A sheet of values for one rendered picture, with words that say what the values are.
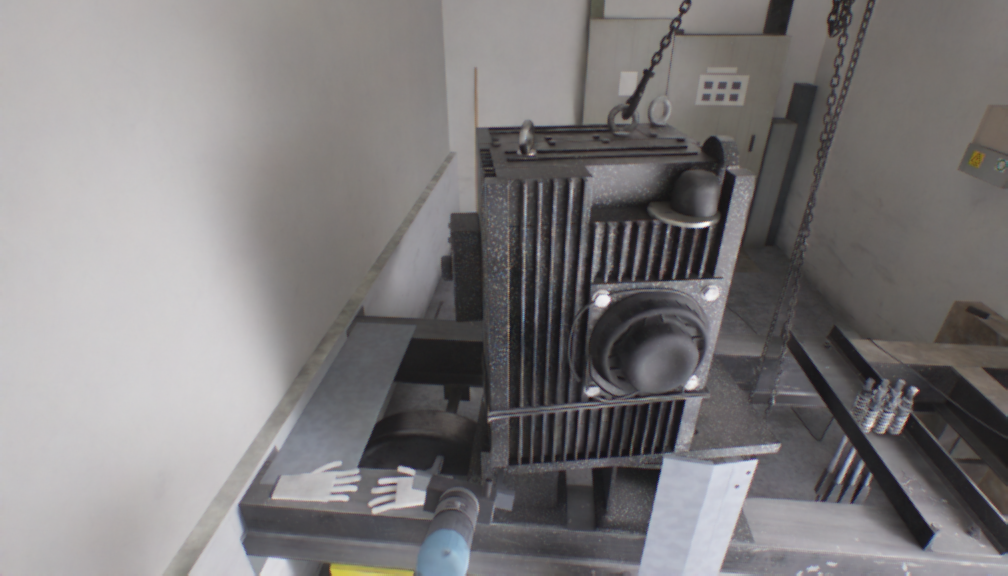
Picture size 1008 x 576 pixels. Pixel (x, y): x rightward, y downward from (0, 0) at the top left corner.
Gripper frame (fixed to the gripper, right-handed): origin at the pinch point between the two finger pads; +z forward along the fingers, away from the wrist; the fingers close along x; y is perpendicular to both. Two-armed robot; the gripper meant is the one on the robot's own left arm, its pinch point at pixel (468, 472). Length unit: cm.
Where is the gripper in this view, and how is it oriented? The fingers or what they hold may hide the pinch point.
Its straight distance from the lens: 113.6
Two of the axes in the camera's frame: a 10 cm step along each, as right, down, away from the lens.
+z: 0.7, -0.5, 10.0
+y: 1.9, -9.8, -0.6
